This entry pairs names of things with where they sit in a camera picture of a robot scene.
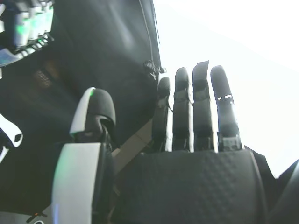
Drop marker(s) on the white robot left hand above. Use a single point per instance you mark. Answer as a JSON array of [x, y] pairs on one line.
[[187, 186]]

